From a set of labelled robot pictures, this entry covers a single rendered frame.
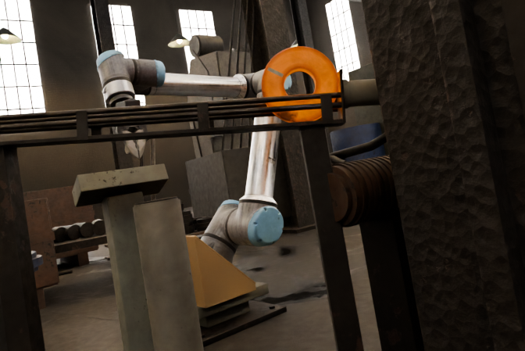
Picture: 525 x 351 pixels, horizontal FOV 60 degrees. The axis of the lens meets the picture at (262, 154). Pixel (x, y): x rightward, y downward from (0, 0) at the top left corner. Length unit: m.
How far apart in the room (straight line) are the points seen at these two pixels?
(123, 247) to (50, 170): 11.39
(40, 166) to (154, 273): 11.54
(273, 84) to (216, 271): 0.90
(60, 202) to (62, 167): 8.18
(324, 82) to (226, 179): 3.16
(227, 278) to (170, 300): 0.55
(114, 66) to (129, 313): 0.74
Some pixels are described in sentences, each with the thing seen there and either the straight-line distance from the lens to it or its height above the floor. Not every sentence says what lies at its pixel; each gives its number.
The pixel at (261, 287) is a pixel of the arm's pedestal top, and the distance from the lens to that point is 1.83.
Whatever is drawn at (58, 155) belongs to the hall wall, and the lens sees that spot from 12.74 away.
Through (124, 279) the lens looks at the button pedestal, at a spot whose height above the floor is 0.32.
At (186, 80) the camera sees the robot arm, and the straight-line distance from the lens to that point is 1.80.
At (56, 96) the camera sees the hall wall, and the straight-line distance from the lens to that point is 13.02.
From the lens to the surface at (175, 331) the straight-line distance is 1.19.
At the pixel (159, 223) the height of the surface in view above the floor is 0.46.
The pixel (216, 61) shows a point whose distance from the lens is 6.57.
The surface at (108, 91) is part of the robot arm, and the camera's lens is 1.49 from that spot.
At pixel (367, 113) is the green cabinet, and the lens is 4.93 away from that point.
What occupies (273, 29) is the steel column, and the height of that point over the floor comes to 1.85.
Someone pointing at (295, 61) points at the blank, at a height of 0.75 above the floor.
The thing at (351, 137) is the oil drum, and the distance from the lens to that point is 4.70.
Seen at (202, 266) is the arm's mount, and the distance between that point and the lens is 1.64.
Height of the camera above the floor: 0.53
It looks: 3 degrees up
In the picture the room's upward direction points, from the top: 10 degrees counter-clockwise
